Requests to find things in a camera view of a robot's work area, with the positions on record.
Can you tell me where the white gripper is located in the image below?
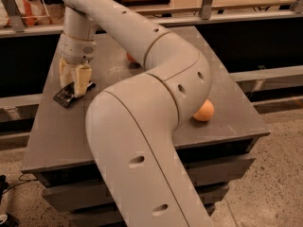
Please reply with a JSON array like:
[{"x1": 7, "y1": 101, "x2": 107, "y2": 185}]
[{"x1": 59, "y1": 33, "x2": 97, "y2": 97}]

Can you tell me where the black rxbar chocolate wrapper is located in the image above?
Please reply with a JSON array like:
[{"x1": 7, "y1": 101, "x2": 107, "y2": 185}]
[{"x1": 53, "y1": 82, "x2": 82, "y2": 108}]

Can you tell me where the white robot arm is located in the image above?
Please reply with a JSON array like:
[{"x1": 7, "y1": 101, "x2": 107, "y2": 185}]
[{"x1": 62, "y1": 0, "x2": 212, "y2": 227}]

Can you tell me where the red apple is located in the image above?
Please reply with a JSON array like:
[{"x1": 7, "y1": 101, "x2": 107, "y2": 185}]
[{"x1": 126, "y1": 53, "x2": 137, "y2": 64}]

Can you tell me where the orange white bag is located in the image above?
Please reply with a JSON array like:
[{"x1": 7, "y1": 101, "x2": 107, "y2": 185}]
[{"x1": 0, "y1": 0, "x2": 52, "y2": 27}]

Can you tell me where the middle grey drawer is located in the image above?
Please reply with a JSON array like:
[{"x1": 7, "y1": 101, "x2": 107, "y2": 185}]
[{"x1": 70, "y1": 183, "x2": 229, "y2": 227}]

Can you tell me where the grey drawer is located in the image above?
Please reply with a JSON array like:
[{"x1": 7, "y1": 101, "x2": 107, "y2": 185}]
[
  {"x1": 70, "y1": 183, "x2": 229, "y2": 227},
  {"x1": 42, "y1": 153, "x2": 255, "y2": 212}
]

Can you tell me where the orange fruit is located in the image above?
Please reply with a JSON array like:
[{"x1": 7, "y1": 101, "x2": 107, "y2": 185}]
[{"x1": 193, "y1": 99, "x2": 214, "y2": 122}]

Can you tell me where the grey drawer cabinet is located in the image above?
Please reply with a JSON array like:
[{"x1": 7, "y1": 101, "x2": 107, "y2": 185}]
[{"x1": 20, "y1": 26, "x2": 272, "y2": 227}]

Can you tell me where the top grey drawer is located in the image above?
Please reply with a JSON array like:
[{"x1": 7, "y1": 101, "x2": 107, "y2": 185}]
[{"x1": 42, "y1": 153, "x2": 255, "y2": 212}]

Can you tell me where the metal railing frame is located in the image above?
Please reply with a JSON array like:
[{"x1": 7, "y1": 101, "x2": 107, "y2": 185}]
[{"x1": 0, "y1": 0, "x2": 303, "y2": 39}]

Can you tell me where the black floor cable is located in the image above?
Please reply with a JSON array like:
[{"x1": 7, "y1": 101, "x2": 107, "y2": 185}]
[{"x1": 0, "y1": 173, "x2": 38, "y2": 196}]

